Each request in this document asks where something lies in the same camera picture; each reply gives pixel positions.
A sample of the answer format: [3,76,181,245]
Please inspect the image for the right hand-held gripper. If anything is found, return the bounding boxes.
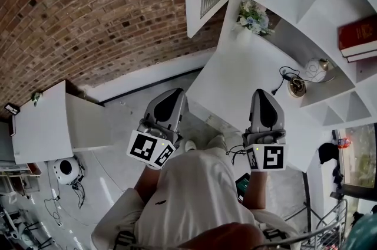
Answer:
[241,88,288,172]

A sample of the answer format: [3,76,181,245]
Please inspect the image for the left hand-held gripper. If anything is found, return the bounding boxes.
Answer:
[126,88,186,172]

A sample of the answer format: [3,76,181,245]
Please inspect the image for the person's left forearm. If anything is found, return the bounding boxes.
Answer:
[134,166,163,206]

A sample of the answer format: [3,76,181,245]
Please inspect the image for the person's right forearm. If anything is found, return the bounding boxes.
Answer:
[243,170,270,210]

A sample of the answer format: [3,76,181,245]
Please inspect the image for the white desk with drawers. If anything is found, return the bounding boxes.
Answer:
[186,33,325,173]

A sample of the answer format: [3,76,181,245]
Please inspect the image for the white globe brass desk lamp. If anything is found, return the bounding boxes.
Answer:
[287,57,337,100]

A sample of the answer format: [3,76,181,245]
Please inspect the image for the white side cabinet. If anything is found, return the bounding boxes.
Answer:
[11,80,115,166]

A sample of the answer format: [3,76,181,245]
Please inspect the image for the person's left white shoe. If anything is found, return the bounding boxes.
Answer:
[184,139,198,153]

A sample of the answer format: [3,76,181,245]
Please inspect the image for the person's beige trousers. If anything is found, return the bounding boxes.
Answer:
[204,133,229,153]

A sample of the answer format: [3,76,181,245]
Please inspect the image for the black cap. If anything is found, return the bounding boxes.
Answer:
[318,142,340,165]

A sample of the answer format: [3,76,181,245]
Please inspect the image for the black tablet with green screen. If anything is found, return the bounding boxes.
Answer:
[234,172,252,204]

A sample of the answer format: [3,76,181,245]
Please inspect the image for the red and blue packet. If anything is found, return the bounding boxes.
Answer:
[335,138,352,150]

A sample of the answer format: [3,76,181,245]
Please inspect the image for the white flower vase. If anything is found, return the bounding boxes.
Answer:
[235,26,252,48]

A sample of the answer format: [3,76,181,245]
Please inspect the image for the person's white shirt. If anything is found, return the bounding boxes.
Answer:
[91,148,301,250]

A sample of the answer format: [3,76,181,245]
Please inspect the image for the black cloth item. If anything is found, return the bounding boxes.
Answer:
[332,162,346,186]

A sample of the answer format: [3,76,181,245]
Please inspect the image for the pastel artificial flower bouquet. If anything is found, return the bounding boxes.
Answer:
[235,0,275,37]

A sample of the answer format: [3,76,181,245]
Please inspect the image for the black framed window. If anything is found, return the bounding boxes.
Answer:
[332,121,377,200]

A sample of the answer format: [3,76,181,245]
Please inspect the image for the white round appliance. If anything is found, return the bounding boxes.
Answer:
[52,157,81,185]

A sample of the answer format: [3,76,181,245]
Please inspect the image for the person's face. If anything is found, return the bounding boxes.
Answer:
[176,221,266,250]

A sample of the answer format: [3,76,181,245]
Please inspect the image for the grey metal rack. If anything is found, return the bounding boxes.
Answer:
[294,198,350,250]

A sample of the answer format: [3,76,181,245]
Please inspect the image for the small green plant sprig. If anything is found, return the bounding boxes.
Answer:
[31,91,45,108]

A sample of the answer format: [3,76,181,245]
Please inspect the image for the teal cap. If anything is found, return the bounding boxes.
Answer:
[343,212,377,250]

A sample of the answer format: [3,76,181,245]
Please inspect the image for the small black framed display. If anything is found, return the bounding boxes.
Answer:
[4,103,21,116]

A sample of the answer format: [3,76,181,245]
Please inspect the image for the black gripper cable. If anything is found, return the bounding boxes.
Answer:
[226,144,250,166]

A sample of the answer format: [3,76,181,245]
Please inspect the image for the black lamp power cable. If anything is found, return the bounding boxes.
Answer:
[270,65,302,97]

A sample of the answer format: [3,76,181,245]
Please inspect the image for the black appliance cables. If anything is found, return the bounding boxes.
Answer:
[69,154,87,210]

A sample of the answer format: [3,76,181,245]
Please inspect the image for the black harness strap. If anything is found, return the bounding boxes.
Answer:
[262,228,288,247]
[113,230,137,250]

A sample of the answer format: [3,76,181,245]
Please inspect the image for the black floor cable with adapter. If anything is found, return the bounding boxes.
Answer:
[44,188,64,228]

